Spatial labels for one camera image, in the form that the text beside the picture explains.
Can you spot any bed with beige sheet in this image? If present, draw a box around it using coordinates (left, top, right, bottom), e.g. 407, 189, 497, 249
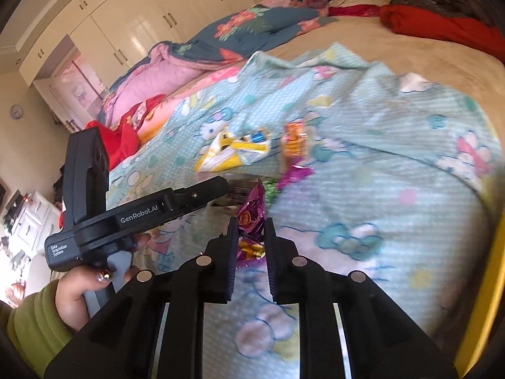
169, 0, 505, 245

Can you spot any blue floral quilt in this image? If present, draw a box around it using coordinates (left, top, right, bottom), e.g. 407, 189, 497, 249
98, 3, 337, 116

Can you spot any cream wardrobe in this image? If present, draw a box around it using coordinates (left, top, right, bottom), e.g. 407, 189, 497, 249
16, 0, 258, 88

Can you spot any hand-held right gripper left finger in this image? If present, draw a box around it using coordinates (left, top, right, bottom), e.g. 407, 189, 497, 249
43, 217, 240, 379

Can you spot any red crumpled cloth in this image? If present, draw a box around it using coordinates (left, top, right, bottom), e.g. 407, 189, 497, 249
85, 120, 140, 171

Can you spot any red folded cloth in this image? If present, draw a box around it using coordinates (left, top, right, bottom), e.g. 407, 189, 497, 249
380, 4, 505, 64

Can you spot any magenta foil wrapper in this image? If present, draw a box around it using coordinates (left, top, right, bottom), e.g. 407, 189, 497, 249
275, 165, 315, 191

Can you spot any person's left hand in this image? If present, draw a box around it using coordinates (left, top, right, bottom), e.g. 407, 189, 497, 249
55, 233, 153, 330

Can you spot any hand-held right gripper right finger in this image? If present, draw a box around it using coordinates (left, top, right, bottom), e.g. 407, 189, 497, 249
264, 217, 458, 379

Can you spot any purple foil snack packet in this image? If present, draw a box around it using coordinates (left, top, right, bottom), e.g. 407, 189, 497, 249
235, 179, 270, 270

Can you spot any yellow bin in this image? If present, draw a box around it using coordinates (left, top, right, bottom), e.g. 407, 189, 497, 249
454, 245, 505, 379

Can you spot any yellow white snack wrapper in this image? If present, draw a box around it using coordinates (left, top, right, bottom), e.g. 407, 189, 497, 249
196, 126, 271, 173

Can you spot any person's left forearm green sleeve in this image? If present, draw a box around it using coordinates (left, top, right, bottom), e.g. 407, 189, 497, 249
0, 280, 74, 377

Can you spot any red yellow printed cloth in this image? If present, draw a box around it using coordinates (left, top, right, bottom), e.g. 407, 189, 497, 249
117, 94, 169, 143

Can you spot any red lace cloth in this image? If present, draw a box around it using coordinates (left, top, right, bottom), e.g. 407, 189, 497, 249
327, 4, 382, 18

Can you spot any orange snack packet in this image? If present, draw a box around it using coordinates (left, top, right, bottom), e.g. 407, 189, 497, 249
279, 122, 309, 163

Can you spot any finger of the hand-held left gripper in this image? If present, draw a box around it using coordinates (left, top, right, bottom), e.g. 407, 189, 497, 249
173, 176, 230, 216

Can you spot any white dresser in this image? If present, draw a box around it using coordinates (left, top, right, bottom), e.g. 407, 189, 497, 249
0, 189, 61, 286

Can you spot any light blue cartoon printed blanket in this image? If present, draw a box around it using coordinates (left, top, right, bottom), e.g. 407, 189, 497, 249
106, 43, 502, 379

